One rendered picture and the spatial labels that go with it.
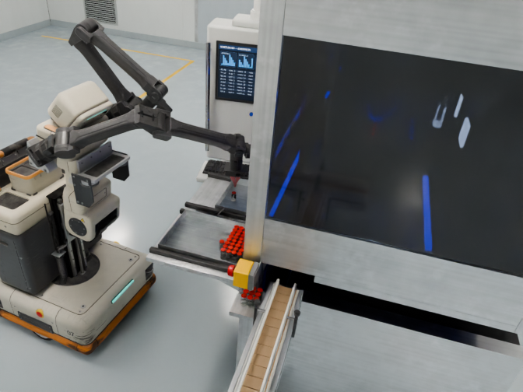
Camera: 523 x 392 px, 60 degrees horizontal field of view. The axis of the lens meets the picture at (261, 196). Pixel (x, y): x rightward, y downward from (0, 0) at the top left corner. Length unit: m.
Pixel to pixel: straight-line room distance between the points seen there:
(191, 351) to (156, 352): 0.19
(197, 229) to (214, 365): 0.89
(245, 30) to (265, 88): 1.08
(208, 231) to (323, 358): 0.70
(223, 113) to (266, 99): 1.22
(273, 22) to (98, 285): 1.83
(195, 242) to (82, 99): 0.74
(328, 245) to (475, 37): 0.74
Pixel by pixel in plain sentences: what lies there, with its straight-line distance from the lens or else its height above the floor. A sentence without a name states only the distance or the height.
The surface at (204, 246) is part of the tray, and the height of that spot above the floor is 0.88.
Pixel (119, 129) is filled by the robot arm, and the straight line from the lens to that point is 1.73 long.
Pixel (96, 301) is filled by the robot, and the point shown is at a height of 0.28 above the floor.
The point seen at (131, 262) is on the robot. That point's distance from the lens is 2.73.
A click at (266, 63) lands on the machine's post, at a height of 1.72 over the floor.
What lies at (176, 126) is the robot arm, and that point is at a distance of 1.74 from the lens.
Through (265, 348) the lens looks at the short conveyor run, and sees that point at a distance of 1.47.
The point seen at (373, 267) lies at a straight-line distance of 1.53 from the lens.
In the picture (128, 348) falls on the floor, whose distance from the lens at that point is 2.67.
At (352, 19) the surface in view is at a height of 1.86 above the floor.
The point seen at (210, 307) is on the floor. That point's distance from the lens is 2.82.
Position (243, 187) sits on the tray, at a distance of 2.24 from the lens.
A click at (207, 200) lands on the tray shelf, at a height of 0.88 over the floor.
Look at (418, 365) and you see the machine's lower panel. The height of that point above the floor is 0.71.
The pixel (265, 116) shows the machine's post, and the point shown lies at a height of 1.57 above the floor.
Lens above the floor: 2.09
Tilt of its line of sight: 34 degrees down
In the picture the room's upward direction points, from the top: 5 degrees clockwise
